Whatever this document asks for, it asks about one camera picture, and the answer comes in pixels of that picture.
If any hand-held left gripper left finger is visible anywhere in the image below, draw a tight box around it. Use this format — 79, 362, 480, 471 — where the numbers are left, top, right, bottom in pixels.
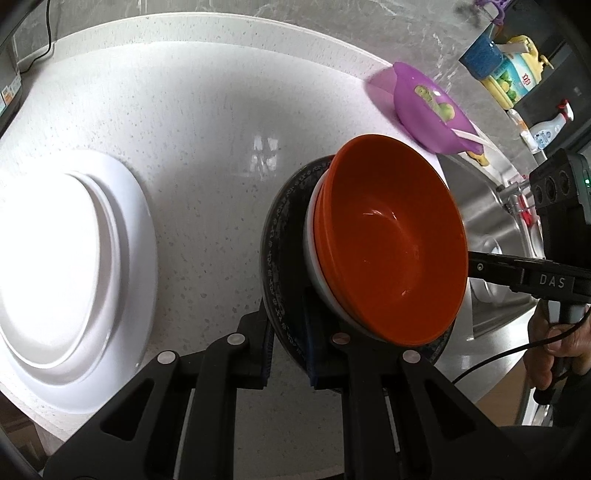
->
44, 300, 278, 480

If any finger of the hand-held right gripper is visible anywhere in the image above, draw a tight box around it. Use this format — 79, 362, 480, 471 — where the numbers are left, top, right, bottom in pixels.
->
468, 249, 526, 290

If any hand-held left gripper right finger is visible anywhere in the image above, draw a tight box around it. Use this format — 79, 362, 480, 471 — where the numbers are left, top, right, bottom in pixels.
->
302, 286, 532, 480

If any small white bowl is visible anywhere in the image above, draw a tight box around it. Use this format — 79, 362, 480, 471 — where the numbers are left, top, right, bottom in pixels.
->
302, 178, 370, 330

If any dark blue patterned bowl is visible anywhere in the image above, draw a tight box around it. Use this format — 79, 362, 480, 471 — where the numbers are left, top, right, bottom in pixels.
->
259, 154, 455, 372

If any orange bowl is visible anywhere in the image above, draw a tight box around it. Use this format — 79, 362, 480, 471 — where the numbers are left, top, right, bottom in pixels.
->
314, 134, 469, 347

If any large white plate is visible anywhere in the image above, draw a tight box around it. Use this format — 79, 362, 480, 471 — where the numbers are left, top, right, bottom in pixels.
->
0, 150, 158, 411

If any medium white plate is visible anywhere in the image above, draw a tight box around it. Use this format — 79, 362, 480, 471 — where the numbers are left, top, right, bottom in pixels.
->
0, 172, 123, 372

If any person's right hand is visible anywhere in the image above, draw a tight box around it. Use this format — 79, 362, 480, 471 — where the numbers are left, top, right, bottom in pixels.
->
525, 305, 591, 393

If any stainless steel sink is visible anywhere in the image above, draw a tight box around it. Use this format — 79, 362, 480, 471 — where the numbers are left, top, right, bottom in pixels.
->
438, 152, 555, 340

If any chrome faucet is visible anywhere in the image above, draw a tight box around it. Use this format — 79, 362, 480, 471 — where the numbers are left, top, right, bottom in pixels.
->
496, 178, 536, 217

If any white spray bottle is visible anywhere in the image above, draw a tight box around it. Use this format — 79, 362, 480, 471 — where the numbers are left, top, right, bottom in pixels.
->
529, 99, 575, 151

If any yellow dish soap bottle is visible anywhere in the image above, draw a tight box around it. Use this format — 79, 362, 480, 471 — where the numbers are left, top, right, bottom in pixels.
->
480, 36, 552, 109

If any purple plastic bowl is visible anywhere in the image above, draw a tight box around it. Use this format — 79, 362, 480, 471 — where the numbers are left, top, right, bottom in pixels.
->
367, 61, 486, 155

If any blue cup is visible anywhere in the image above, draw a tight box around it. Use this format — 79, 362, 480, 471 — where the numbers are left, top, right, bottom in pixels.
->
459, 34, 504, 79

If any stainless steel appliance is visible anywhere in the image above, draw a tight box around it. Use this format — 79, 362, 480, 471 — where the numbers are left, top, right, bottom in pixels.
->
0, 0, 24, 134

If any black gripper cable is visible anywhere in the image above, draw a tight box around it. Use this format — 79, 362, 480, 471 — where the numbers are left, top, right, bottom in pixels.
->
451, 318, 591, 386

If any black power cable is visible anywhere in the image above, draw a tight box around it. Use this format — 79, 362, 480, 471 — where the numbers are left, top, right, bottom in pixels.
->
18, 0, 54, 75

